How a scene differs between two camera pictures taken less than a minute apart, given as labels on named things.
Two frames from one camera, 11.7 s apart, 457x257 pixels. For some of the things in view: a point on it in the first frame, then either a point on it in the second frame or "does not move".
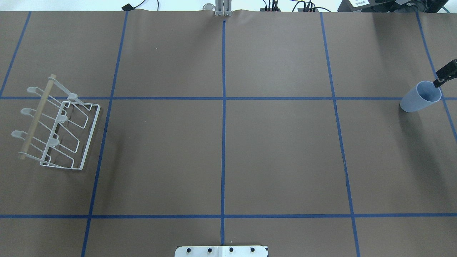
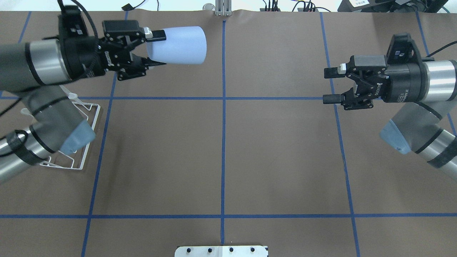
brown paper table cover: x=125 y=133 does not move
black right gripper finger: x=448 y=72 -> x=373 y=78
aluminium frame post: x=223 y=8 does not move
